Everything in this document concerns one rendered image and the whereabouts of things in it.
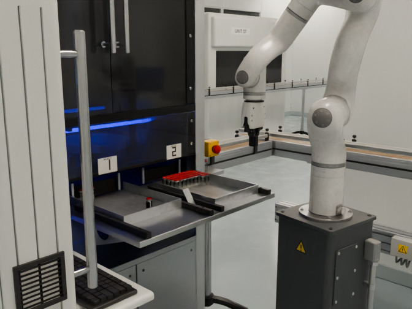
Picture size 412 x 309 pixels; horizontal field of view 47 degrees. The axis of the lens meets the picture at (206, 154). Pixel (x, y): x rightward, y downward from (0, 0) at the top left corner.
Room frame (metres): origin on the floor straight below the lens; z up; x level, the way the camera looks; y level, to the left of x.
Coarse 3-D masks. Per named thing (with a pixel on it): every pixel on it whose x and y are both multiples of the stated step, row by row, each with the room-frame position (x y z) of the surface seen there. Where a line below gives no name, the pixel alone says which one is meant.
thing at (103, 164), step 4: (112, 156) 1.75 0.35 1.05; (100, 160) 1.71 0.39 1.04; (104, 160) 1.72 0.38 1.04; (108, 160) 1.74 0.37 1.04; (112, 160) 1.75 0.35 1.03; (116, 160) 1.76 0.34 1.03; (100, 164) 1.71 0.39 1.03; (104, 164) 1.72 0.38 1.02; (108, 164) 1.73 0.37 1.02; (112, 164) 1.75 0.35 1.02; (116, 164) 1.76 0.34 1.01; (100, 168) 1.71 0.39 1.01; (104, 168) 1.72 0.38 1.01; (108, 168) 1.73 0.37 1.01; (112, 168) 1.75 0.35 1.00; (116, 168) 1.76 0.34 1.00; (100, 172) 1.71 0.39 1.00; (104, 172) 1.72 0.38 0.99; (108, 172) 1.73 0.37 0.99
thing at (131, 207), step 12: (120, 192) 1.84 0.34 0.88; (132, 192) 1.84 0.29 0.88; (144, 192) 1.79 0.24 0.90; (156, 192) 1.74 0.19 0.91; (72, 204) 1.67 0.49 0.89; (96, 204) 1.68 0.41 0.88; (108, 204) 1.68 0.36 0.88; (120, 204) 1.68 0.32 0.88; (132, 204) 1.68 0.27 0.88; (144, 204) 1.68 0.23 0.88; (156, 204) 1.68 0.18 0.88; (168, 204) 1.61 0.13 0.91; (180, 204) 1.65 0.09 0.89; (120, 216) 1.47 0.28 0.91; (132, 216) 1.49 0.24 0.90; (144, 216) 1.53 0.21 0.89
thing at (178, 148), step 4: (176, 144) 1.99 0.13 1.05; (180, 144) 2.01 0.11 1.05; (168, 148) 1.96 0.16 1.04; (172, 148) 1.98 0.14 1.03; (176, 148) 1.99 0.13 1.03; (180, 148) 2.01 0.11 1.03; (168, 152) 1.96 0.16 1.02; (176, 152) 1.99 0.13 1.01; (180, 152) 2.01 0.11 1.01; (168, 156) 1.96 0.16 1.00; (172, 156) 1.98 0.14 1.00; (176, 156) 1.99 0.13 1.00; (180, 156) 2.01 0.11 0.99
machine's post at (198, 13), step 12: (204, 48) 2.13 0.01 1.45; (204, 60) 2.13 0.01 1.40; (204, 72) 2.13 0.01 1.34; (204, 84) 2.13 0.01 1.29; (204, 96) 2.13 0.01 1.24; (204, 108) 2.13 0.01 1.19; (204, 120) 2.12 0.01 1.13; (204, 132) 2.12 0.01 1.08; (204, 144) 2.12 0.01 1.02; (192, 156) 2.10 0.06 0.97; (204, 156) 2.12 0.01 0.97; (192, 168) 2.10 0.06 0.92; (204, 168) 2.12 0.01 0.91; (204, 228) 2.12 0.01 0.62; (204, 240) 2.12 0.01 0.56; (204, 252) 2.12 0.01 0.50; (204, 264) 2.12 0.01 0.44; (204, 276) 2.12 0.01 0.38; (204, 288) 2.12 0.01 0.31; (204, 300) 2.12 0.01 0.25
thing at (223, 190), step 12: (216, 180) 1.99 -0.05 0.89; (228, 180) 1.94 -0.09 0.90; (240, 180) 1.90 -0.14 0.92; (180, 192) 1.77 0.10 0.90; (192, 192) 1.73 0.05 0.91; (204, 192) 1.84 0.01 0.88; (216, 192) 1.84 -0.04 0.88; (228, 192) 1.84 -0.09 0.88; (240, 192) 1.76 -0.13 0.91; (252, 192) 1.81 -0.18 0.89
